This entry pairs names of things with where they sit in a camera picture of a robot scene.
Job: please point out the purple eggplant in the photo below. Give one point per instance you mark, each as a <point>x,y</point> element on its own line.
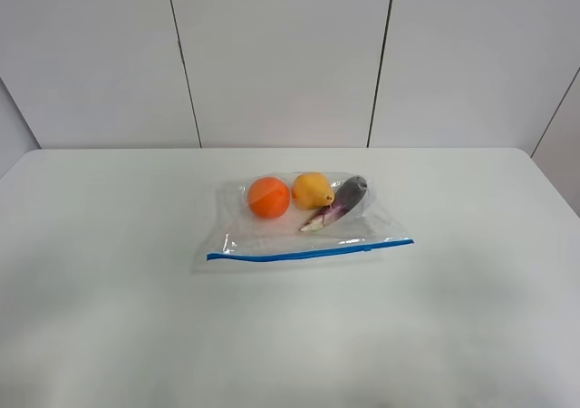
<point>346,198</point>

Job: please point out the yellow pear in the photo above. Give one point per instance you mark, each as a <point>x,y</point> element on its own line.
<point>312,190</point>

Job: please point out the clear zip bag blue strip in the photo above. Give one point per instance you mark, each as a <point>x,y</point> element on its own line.
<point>241,236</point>

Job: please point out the orange fruit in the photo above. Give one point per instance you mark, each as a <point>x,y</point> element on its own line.
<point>268,198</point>

